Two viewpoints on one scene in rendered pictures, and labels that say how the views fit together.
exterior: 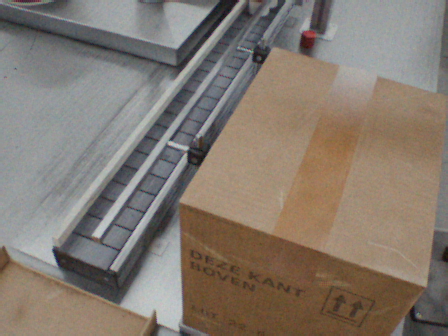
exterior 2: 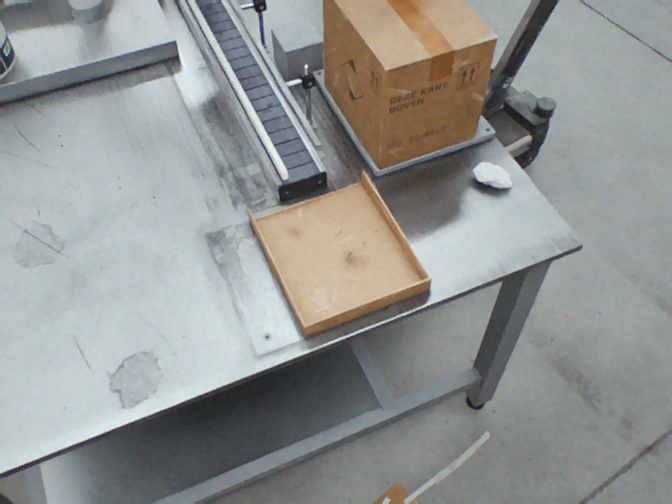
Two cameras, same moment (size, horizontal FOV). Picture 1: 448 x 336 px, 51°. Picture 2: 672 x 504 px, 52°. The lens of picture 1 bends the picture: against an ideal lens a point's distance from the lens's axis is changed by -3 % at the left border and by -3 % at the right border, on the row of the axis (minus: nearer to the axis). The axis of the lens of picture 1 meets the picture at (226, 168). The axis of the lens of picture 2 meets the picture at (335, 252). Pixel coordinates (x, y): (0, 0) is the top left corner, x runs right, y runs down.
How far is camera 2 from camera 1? 1.00 m
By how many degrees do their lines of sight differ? 27
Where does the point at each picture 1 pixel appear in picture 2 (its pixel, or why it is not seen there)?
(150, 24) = (128, 34)
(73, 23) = (64, 71)
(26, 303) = (292, 227)
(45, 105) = (128, 140)
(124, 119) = (197, 110)
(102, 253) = (308, 168)
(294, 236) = (439, 52)
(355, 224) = (453, 34)
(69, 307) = (315, 210)
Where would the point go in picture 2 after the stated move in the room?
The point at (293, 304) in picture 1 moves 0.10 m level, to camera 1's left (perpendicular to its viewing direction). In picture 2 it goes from (443, 95) to (408, 118)
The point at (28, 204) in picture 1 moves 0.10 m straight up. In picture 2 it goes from (216, 192) to (209, 160)
